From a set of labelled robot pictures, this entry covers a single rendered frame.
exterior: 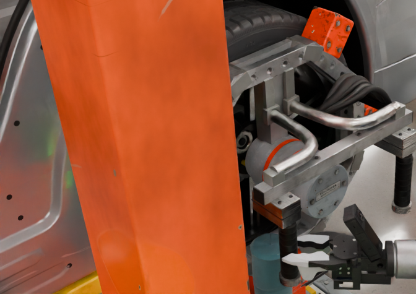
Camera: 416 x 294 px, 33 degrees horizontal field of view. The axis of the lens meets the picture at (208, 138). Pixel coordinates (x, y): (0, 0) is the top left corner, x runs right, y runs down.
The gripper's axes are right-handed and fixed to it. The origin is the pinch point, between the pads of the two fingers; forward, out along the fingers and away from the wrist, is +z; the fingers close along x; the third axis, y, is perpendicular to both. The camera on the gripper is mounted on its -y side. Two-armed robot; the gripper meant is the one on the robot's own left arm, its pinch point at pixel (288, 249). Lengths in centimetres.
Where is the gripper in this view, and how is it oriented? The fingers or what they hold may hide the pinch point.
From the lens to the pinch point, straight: 140.4
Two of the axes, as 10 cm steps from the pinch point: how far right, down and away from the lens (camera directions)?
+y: 1.0, 8.5, 5.2
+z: -9.9, 0.1, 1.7
